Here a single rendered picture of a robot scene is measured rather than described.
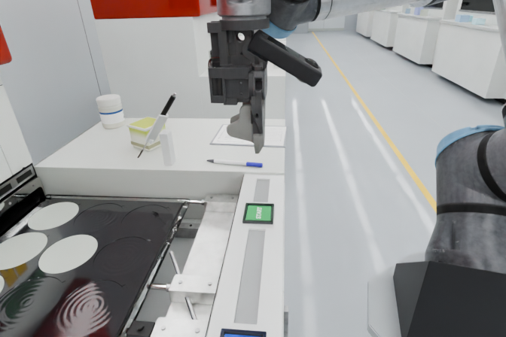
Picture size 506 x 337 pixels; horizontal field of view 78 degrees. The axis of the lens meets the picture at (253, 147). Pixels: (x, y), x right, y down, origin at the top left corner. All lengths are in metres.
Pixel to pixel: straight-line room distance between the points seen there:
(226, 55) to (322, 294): 1.44
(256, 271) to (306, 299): 1.21
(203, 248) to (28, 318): 0.29
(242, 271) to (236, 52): 0.33
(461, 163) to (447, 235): 0.12
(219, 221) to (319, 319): 1.02
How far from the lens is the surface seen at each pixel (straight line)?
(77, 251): 0.72
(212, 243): 0.67
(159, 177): 0.80
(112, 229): 0.74
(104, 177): 0.86
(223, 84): 0.46
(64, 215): 0.84
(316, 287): 1.76
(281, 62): 0.46
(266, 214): 0.60
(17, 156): 0.92
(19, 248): 0.79
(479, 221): 0.58
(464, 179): 0.60
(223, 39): 0.47
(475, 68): 5.22
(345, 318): 1.68
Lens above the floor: 1.33
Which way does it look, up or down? 26 degrees down
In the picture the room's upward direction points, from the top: 2 degrees counter-clockwise
